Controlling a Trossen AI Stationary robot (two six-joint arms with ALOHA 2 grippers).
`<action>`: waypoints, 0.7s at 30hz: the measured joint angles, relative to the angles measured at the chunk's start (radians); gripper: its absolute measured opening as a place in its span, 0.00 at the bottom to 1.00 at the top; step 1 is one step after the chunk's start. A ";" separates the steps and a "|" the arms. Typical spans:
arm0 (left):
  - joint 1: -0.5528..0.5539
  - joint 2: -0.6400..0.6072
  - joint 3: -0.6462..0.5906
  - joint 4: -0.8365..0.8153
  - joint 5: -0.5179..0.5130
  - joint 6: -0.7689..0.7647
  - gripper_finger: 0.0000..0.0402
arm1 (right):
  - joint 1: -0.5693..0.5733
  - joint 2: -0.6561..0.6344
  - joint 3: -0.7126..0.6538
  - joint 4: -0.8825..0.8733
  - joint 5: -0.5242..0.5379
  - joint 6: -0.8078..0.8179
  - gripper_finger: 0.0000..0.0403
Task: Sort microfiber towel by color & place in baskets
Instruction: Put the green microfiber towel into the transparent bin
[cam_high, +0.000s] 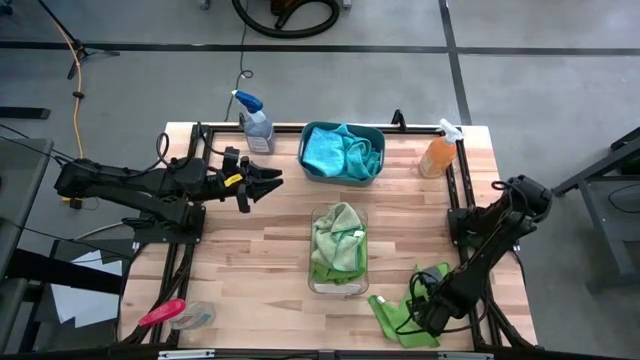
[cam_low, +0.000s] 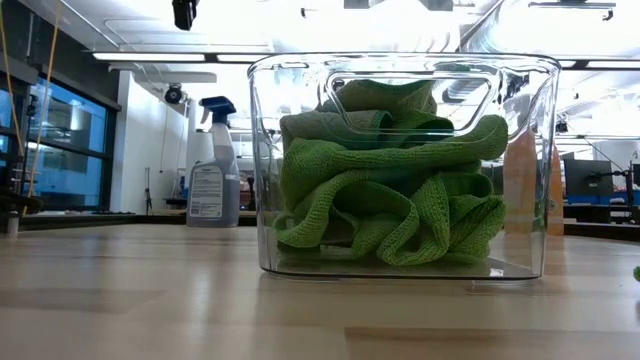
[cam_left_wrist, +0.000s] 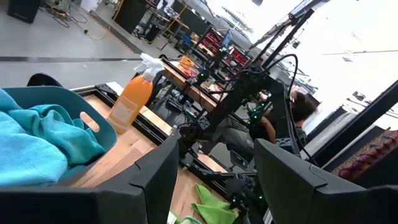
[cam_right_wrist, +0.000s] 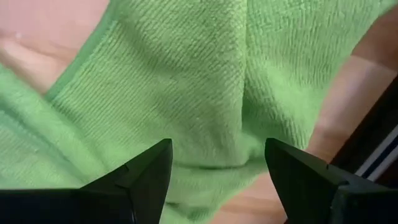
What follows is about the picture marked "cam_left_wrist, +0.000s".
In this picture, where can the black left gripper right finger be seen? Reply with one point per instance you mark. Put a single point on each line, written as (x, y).
(311, 202)

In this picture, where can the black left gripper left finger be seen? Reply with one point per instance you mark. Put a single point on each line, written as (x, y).
(93, 205)

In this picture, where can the pale green microfiber towel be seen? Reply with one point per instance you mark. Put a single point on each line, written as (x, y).
(191, 221)

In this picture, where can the blue microfiber towel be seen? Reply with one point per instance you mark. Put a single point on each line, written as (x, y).
(71, 140)
(28, 155)

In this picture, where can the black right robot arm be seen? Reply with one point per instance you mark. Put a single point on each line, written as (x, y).
(236, 93)

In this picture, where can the red patterned rug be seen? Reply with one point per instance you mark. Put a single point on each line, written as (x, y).
(370, 155)

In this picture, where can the person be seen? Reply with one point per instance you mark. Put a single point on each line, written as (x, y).
(301, 109)

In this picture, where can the orange spray bottle white trigger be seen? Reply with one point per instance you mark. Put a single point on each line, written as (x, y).
(130, 99)

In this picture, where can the teal plastic basket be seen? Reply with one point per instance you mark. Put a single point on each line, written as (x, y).
(62, 96)

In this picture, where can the wooden work table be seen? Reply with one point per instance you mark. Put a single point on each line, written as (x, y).
(186, 84)

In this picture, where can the red bin shelf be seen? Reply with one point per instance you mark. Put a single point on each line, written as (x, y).
(239, 56)

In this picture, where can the orange box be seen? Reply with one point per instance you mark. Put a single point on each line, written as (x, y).
(187, 62)

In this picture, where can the black cabinet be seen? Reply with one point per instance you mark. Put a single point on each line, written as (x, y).
(130, 15)

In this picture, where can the black speaker box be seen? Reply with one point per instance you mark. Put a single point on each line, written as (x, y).
(23, 11)

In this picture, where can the black rig upright post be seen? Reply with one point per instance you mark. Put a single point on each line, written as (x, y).
(357, 124)
(289, 37)

